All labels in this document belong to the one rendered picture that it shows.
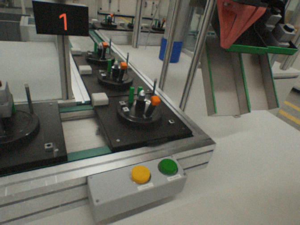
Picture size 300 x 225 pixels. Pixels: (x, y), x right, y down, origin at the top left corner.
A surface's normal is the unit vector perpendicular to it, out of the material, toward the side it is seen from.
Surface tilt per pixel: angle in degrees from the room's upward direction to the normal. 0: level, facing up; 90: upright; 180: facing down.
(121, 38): 90
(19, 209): 90
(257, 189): 0
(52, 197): 90
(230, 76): 45
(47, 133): 0
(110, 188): 0
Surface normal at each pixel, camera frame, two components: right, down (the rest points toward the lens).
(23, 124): 0.15, -0.83
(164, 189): 0.43, 0.54
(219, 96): 0.29, -0.20
